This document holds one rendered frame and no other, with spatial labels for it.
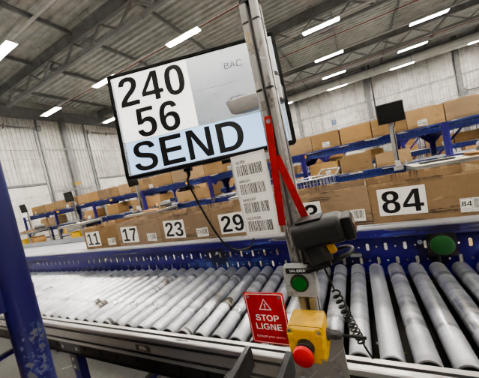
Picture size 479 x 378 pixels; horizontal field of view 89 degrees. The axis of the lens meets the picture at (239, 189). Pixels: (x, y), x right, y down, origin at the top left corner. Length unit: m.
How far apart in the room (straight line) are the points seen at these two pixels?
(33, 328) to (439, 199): 1.16
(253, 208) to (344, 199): 0.63
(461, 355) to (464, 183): 0.62
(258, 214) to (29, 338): 0.42
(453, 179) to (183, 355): 1.09
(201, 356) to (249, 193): 0.51
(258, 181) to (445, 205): 0.80
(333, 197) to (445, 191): 0.39
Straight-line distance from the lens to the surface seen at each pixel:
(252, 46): 0.60
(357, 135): 5.65
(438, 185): 1.16
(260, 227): 0.57
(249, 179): 0.56
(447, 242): 1.13
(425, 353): 0.73
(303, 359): 0.56
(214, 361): 0.84
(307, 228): 0.48
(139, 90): 0.79
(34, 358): 0.37
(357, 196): 1.13
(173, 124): 0.72
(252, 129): 0.67
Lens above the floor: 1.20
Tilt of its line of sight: 3 degrees down
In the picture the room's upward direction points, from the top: 12 degrees counter-clockwise
